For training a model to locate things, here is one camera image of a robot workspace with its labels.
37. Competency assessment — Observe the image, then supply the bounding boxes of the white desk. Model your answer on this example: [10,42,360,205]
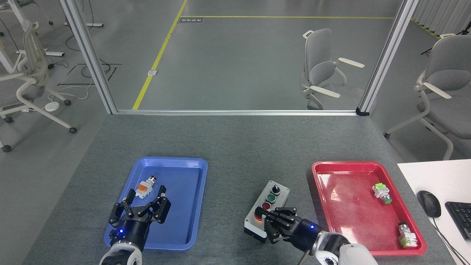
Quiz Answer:
[397,159,471,265]

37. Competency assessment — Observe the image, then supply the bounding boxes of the large grey office chair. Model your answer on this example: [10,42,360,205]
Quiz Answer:
[384,34,471,160]

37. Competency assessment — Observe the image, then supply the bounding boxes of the silver-headed green push button switch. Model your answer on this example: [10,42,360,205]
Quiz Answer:
[397,222,418,248]

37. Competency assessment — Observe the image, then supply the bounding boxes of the green-headed push button switch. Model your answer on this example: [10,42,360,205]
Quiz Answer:
[372,183,393,205]

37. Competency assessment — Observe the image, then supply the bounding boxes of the black keyboard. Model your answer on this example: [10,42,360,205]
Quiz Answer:
[445,201,471,240]

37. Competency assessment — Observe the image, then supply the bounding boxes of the orange push button switch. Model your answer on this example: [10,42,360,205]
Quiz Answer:
[133,176,157,199]

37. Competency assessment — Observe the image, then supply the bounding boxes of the white floor cable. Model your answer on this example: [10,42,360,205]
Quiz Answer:
[48,82,97,102]

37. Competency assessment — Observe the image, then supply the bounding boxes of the grey control box with buttons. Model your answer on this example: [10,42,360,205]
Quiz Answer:
[244,180,290,243]

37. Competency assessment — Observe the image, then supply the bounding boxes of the blue plastic tray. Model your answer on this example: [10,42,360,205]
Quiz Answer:
[104,157,208,251]

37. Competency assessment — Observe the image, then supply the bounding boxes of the white mesh office chair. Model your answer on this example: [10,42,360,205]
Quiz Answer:
[0,20,78,153]

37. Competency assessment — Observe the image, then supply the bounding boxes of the grey office chair cream armrests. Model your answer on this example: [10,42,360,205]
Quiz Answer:
[300,28,365,110]

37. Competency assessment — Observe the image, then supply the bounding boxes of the black floor cable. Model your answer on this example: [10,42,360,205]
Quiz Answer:
[65,35,111,79]

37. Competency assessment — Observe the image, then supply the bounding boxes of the black mouse cable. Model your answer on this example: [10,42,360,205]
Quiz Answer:
[432,216,468,265]

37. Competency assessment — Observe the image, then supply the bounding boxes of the silver aluminium rail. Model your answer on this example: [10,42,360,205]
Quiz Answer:
[116,109,359,116]

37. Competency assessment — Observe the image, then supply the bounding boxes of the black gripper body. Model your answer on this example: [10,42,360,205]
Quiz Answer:
[115,206,152,245]
[289,220,325,255]

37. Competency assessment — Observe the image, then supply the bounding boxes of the black computer mouse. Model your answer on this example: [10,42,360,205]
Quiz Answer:
[417,190,442,218]

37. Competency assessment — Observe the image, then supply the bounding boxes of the grey ribbed curtain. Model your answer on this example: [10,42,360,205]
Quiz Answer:
[410,0,471,35]

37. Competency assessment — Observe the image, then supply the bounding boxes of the silver aluminium post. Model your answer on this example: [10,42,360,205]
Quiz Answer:
[59,0,118,114]
[356,0,420,115]

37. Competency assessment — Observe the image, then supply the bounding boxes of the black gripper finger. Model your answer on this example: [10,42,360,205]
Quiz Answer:
[145,185,172,224]
[265,220,295,244]
[109,188,135,227]
[255,207,298,223]

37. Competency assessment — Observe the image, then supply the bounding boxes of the red plastic tray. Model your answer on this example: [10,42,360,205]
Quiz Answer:
[311,161,427,256]

